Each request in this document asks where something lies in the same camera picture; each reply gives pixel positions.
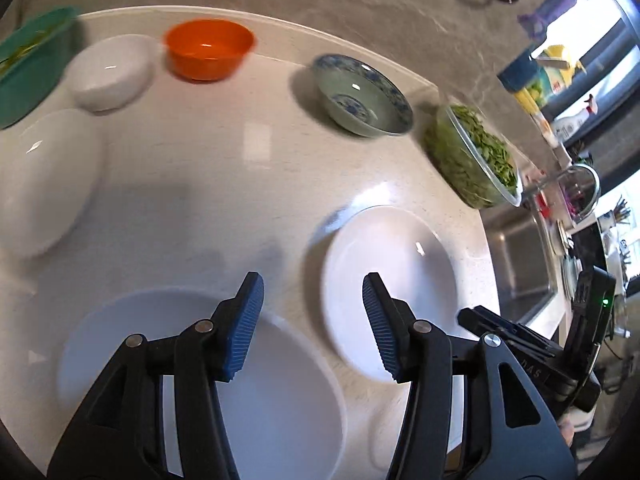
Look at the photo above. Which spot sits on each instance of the white deep plate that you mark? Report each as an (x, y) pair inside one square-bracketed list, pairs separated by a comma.
[(48, 182)]

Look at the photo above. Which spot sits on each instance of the green colander basket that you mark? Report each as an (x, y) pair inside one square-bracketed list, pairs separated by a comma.
[(33, 60)]

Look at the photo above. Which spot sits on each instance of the stainless steel sink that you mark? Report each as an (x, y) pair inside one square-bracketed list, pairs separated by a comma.
[(523, 261)]

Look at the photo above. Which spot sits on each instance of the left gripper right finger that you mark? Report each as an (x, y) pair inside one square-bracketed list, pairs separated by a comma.
[(508, 430)]

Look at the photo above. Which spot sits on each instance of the large white plate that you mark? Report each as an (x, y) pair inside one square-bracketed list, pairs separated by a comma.
[(283, 414)]

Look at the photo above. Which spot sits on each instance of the small white plate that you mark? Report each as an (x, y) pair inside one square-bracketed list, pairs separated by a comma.
[(414, 267)]

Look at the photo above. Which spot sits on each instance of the yellow dish soap bottle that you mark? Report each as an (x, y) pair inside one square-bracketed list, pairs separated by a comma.
[(534, 80)]

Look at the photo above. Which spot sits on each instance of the orange bowl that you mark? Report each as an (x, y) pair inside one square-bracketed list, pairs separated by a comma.
[(208, 49)]

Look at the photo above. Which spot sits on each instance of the glass bowl of greens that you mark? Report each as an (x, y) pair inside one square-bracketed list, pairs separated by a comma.
[(473, 160)]

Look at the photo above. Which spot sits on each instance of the white bowl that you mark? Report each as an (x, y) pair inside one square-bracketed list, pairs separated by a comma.
[(111, 73)]

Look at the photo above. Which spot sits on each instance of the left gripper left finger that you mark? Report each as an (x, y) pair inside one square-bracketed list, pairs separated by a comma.
[(117, 431)]

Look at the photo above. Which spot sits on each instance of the right hand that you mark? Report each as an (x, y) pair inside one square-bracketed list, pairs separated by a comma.
[(567, 430)]

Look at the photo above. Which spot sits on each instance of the blue patterned green bowl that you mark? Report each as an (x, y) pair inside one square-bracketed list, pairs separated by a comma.
[(359, 98)]

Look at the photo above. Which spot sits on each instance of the chrome sink faucet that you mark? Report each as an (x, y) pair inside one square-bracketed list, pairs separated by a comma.
[(579, 186)]

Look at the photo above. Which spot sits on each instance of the white spray bottle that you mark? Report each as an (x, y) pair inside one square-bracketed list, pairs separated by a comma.
[(566, 126)]

